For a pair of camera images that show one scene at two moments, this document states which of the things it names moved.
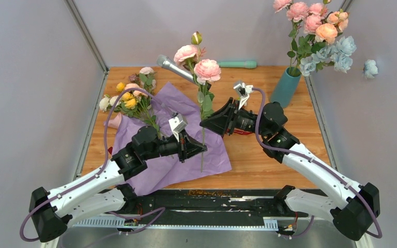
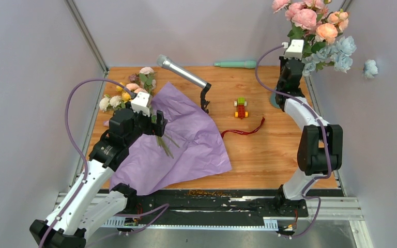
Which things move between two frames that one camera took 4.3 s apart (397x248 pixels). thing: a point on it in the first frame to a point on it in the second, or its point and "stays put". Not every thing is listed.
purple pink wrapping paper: x=166 y=104 stays put
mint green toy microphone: x=246 y=64 stays put
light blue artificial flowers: x=340 y=55 stays put
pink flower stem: x=201 y=87 to x=304 y=20
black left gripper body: x=169 y=145 to x=143 y=124
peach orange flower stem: x=328 y=32 stays put
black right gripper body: x=245 y=121 to x=283 y=61
